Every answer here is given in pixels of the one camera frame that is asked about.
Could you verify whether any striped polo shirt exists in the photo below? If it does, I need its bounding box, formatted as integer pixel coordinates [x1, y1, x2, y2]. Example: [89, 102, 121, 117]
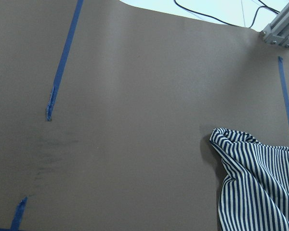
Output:
[209, 128, 289, 231]

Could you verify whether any aluminium frame post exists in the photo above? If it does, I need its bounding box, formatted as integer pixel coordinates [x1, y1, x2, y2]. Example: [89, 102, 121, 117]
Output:
[260, 3, 289, 49]

